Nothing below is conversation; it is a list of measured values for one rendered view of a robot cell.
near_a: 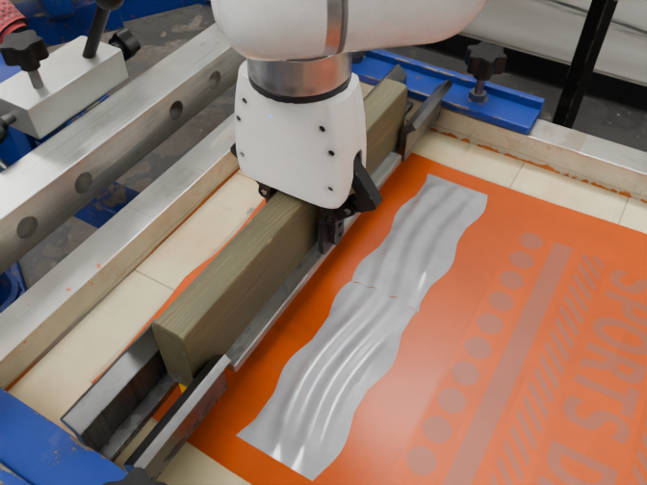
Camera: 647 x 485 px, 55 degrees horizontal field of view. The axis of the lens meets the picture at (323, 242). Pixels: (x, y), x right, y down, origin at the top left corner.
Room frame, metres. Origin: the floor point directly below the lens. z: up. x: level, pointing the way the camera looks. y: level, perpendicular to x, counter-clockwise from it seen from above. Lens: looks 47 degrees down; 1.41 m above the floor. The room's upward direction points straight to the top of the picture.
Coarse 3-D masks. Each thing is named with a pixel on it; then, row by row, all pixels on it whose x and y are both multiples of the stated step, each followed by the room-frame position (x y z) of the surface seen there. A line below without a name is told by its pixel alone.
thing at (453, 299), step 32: (416, 160) 0.55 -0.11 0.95; (384, 192) 0.49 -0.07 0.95; (416, 192) 0.49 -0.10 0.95; (512, 192) 0.49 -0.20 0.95; (352, 224) 0.45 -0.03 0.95; (384, 224) 0.45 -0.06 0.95; (480, 224) 0.45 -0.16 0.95; (512, 224) 0.45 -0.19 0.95; (544, 224) 0.45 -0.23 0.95; (576, 224) 0.45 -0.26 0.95; (608, 224) 0.45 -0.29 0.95; (352, 256) 0.40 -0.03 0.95; (480, 256) 0.40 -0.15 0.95; (608, 256) 0.40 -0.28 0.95; (640, 256) 0.40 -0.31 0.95; (448, 288) 0.36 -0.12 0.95; (480, 288) 0.36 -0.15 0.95; (448, 320) 0.32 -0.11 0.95
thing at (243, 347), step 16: (384, 160) 0.50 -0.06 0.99; (400, 160) 0.50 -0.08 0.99; (384, 176) 0.47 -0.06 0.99; (320, 256) 0.37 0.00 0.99; (304, 272) 0.35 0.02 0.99; (288, 288) 0.33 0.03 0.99; (272, 304) 0.31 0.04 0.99; (288, 304) 0.32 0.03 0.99; (256, 320) 0.30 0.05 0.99; (272, 320) 0.30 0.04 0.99; (240, 336) 0.28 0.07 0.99; (256, 336) 0.28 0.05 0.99; (240, 352) 0.27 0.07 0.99
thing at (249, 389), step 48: (336, 288) 0.36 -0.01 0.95; (288, 336) 0.31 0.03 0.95; (432, 336) 0.31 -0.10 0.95; (240, 384) 0.26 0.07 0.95; (384, 384) 0.26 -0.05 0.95; (432, 384) 0.26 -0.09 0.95; (384, 432) 0.22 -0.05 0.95; (288, 480) 0.18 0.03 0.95; (336, 480) 0.18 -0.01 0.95; (384, 480) 0.18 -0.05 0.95
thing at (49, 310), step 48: (480, 144) 0.57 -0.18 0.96; (528, 144) 0.55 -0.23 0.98; (576, 144) 0.53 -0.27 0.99; (144, 192) 0.46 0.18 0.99; (192, 192) 0.46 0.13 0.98; (624, 192) 0.49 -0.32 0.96; (96, 240) 0.39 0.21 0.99; (144, 240) 0.40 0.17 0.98; (48, 288) 0.33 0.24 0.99; (96, 288) 0.35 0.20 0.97; (0, 336) 0.28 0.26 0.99; (48, 336) 0.30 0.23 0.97; (0, 384) 0.25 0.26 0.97
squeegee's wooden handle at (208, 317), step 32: (384, 96) 0.52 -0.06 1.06; (384, 128) 0.50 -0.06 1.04; (352, 192) 0.44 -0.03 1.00; (256, 224) 0.34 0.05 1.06; (288, 224) 0.35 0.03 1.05; (224, 256) 0.31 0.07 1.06; (256, 256) 0.31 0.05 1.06; (288, 256) 0.34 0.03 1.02; (192, 288) 0.28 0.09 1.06; (224, 288) 0.28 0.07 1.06; (256, 288) 0.31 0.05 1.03; (160, 320) 0.25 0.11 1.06; (192, 320) 0.25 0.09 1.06; (224, 320) 0.27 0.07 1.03; (192, 352) 0.24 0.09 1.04; (224, 352) 0.26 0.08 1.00
